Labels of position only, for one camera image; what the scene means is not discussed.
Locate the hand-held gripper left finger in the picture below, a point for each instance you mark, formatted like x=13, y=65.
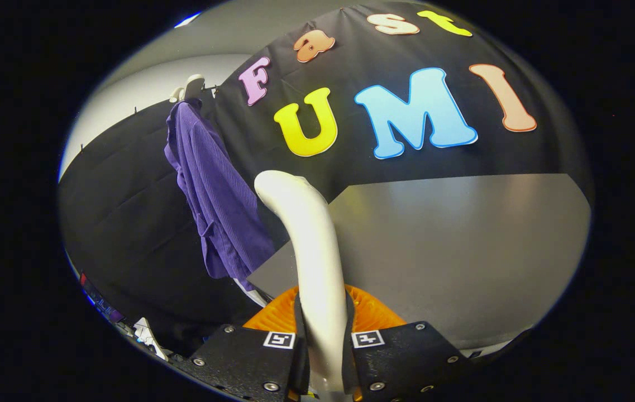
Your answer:
x=300, y=363

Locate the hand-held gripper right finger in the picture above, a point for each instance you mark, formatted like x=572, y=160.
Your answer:
x=349, y=363

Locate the white garment steamer head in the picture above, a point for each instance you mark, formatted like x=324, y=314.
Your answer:
x=317, y=251

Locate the purple jacket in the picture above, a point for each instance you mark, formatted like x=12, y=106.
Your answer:
x=211, y=195

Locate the white clothes hanger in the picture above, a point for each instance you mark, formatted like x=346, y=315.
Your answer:
x=194, y=86

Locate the grey cabinet with dark top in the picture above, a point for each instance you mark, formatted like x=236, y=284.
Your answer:
x=434, y=251

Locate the large ceiling light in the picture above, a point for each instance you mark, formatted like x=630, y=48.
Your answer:
x=186, y=20

